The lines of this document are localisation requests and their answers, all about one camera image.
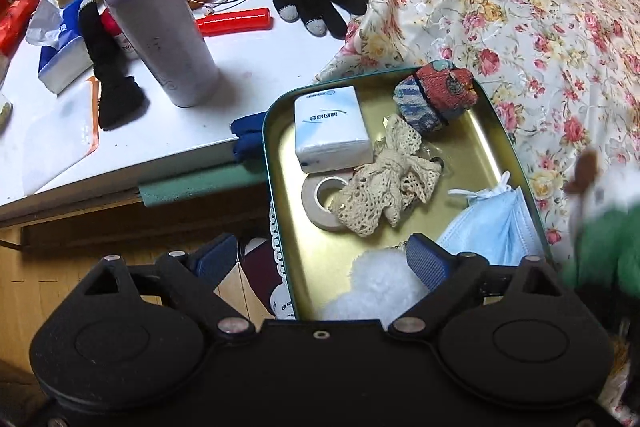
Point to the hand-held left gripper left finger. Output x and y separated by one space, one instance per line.
215 259

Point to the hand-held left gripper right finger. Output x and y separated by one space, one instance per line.
427 264

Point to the white cotton fluff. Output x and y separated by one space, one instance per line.
370 292

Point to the blue face mask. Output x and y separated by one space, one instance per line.
490 227

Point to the beige lace cloth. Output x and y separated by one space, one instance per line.
385 187

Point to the gold metal tray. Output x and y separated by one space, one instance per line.
320 257

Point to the beige tape roll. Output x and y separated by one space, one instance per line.
311 207

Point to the white pocket tissue pack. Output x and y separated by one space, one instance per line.
330 132

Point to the red blue patterned pouch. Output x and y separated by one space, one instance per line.
435 97

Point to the white green plush toy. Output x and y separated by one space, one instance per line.
610 232

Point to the blue white soft tissue pack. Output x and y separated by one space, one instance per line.
60 67

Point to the dark red white slipper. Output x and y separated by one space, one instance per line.
260 267

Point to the green foam edge guard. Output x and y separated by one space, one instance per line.
200 187

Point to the white topped wooden table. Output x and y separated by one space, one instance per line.
125 227

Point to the blue corner guard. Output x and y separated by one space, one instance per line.
247 142

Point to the rolled black glove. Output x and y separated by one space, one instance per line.
117 97

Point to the clear pouch with orange edge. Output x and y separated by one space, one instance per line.
55 142

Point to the purple thermos bottle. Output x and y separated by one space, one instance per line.
165 42

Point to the red plastic tube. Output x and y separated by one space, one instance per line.
235 22

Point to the small red capped bottle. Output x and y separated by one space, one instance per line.
111 22

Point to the floral bedspread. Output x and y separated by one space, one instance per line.
500 7

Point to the red packet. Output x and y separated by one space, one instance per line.
15 22

